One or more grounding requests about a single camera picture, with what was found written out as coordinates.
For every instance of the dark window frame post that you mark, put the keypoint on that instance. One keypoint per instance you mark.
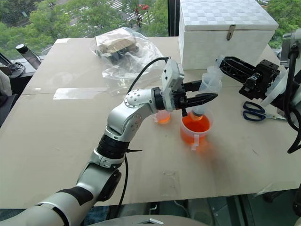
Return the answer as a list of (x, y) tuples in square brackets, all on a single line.
[(173, 16)]

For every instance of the large cup with red liquid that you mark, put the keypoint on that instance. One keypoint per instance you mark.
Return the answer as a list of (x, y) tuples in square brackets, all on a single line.
[(195, 131)]

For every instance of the grey rounded robot torso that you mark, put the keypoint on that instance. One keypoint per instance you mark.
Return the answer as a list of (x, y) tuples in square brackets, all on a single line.
[(145, 220)]

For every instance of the black water bottle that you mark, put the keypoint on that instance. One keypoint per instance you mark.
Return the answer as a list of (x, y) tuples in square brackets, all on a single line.
[(30, 56)]

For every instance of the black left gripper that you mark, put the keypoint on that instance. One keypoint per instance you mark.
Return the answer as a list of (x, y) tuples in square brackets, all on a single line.
[(180, 100)]

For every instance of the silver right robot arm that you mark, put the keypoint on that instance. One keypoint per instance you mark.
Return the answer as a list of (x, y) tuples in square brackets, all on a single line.
[(285, 50)]

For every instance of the small cup with red liquid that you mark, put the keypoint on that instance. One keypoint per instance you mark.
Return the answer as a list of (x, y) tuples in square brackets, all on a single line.
[(162, 118)]

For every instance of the white woven box with latch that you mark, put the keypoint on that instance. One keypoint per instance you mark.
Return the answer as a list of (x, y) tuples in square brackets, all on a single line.
[(211, 47)]

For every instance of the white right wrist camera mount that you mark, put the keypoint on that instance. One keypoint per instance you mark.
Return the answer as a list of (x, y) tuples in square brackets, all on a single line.
[(278, 89)]

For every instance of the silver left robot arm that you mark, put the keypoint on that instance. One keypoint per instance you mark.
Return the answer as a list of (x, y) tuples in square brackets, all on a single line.
[(122, 117)]

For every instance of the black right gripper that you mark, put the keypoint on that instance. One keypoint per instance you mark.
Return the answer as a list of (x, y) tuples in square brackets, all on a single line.
[(261, 82)]

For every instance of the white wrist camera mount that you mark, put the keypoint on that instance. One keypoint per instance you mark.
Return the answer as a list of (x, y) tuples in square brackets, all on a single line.
[(278, 89), (171, 75)]

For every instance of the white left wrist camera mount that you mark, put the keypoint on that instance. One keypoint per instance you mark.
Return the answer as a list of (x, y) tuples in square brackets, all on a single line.
[(171, 75)]

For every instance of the clear plastic bag with contents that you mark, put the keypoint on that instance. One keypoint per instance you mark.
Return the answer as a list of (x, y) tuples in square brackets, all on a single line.
[(122, 49)]

